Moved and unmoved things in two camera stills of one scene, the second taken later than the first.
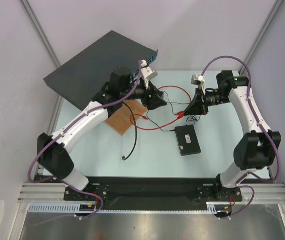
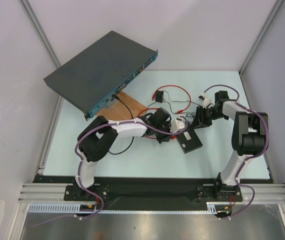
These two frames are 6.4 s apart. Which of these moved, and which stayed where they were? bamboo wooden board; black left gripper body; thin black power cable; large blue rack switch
Moved: thin black power cable; black left gripper body
Stayed: bamboo wooden board; large blue rack switch
